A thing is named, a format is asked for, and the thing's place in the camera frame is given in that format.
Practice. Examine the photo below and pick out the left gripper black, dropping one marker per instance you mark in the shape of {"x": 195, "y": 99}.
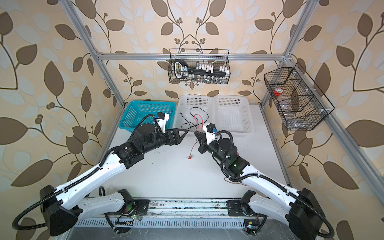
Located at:
{"x": 176, "y": 139}

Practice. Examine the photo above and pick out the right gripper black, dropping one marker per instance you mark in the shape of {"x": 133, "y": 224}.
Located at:
{"x": 203, "y": 144}

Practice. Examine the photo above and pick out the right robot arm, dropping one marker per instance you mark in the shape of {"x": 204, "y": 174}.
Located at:
{"x": 299, "y": 210}

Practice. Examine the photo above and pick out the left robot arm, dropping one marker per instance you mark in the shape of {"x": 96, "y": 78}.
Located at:
{"x": 60, "y": 208}

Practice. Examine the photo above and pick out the white plastic basket left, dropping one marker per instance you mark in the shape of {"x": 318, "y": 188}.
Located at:
{"x": 194, "y": 111}

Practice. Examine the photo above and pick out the white plastic basket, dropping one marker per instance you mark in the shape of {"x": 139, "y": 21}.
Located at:
{"x": 233, "y": 114}
{"x": 194, "y": 111}

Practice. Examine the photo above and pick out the white plastic basket right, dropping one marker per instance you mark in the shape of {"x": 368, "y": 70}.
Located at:
{"x": 233, "y": 114}

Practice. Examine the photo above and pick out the black tool with vials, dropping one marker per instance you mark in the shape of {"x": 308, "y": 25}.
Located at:
{"x": 182, "y": 71}

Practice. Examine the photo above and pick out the red capped container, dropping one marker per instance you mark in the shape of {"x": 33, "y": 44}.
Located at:
{"x": 278, "y": 92}

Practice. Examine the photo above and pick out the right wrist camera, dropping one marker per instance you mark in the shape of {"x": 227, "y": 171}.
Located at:
{"x": 210, "y": 130}

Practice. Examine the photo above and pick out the black wire basket back wall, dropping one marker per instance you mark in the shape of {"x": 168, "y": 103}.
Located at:
{"x": 216, "y": 57}

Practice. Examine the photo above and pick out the black wire basket wall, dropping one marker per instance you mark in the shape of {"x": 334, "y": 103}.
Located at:
{"x": 303, "y": 105}
{"x": 216, "y": 57}

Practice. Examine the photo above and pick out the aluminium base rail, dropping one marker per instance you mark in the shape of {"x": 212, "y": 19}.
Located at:
{"x": 208, "y": 208}

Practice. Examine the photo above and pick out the black wire basket right wall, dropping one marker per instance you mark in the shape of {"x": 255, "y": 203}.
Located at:
{"x": 303, "y": 105}

